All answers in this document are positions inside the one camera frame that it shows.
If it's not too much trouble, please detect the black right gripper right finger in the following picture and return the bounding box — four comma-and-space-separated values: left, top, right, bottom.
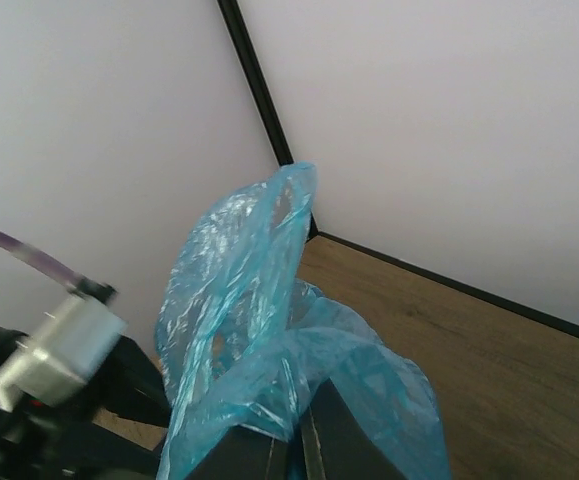
300, 380, 404, 480

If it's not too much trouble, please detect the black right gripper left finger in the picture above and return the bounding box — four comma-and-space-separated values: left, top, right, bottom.
198, 426, 289, 480

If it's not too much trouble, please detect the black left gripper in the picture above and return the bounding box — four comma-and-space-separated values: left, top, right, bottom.
0, 327, 169, 479

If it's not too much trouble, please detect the blue translucent trash bag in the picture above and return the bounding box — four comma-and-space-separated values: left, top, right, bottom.
155, 163, 451, 479

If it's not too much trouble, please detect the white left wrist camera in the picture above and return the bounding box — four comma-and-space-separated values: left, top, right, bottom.
0, 280, 126, 412

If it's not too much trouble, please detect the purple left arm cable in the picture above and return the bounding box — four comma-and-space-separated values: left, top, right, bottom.
0, 217, 85, 289

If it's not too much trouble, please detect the black left corner frame post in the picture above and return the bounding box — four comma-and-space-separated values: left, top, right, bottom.
216, 0, 320, 244

